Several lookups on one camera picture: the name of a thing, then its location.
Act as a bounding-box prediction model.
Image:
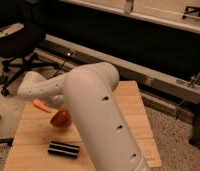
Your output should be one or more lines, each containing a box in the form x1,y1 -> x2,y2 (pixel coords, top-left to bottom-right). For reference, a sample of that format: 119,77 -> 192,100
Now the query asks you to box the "orange ceramic bowl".
50,111 -> 71,127

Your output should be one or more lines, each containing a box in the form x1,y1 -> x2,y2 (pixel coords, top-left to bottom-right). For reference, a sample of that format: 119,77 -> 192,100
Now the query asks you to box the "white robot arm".
17,62 -> 151,171

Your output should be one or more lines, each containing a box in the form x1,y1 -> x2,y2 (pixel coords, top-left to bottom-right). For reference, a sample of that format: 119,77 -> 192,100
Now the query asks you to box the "orange carrot toy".
33,99 -> 52,113

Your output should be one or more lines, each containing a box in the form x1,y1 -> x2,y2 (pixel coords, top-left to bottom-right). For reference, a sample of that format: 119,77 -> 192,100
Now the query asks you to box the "black white striped block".
48,141 -> 80,158

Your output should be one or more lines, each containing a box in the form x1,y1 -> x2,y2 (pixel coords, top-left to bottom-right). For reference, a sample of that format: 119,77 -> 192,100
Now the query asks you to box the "black office chair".
0,0 -> 59,96

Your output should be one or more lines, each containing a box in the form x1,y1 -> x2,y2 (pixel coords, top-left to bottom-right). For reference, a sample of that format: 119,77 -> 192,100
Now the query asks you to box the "black chair base far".
182,6 -> 200,19

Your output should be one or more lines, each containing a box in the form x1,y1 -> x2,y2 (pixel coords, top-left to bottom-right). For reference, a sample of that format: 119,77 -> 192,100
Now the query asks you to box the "black cable on floor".
49,51 -> 74,81

